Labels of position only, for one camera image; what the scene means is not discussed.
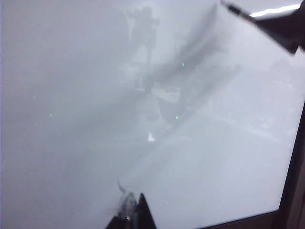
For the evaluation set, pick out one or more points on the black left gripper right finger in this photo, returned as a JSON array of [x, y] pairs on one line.
[[144, 214]]

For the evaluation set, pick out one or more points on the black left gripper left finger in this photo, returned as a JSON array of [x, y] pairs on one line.
[[120, 220]]

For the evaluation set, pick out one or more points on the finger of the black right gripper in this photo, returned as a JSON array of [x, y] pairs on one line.
[[274, 4], [278, 31]]

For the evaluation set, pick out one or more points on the white marker pen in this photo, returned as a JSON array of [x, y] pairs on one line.
[[238, 10]]

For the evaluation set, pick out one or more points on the white whiteboard with black frame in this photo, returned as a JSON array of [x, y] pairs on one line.
[[100, 100]]

